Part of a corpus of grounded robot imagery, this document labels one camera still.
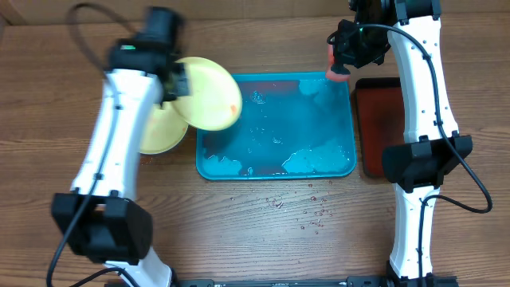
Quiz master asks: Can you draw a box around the pink cleaning sponge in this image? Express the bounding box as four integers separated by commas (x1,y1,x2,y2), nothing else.
325,42,351,83

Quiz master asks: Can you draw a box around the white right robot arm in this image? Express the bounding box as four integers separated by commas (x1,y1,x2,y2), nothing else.
326,0,473,286

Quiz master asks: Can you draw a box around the yellow plate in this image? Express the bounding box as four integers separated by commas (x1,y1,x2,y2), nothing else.
139,102,189,155
171,57,242,131

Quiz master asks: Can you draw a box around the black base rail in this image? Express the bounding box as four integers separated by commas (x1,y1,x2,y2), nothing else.
104,274,459,287

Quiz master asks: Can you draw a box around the teal plastic tray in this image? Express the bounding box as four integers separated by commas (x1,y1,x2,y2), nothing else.
196,72,357,180

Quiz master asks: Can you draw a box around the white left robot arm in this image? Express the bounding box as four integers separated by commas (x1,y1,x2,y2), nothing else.
45,38,187,286

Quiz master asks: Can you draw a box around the black tray with red liquid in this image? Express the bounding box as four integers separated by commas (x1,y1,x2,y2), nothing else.
353,77,405,178

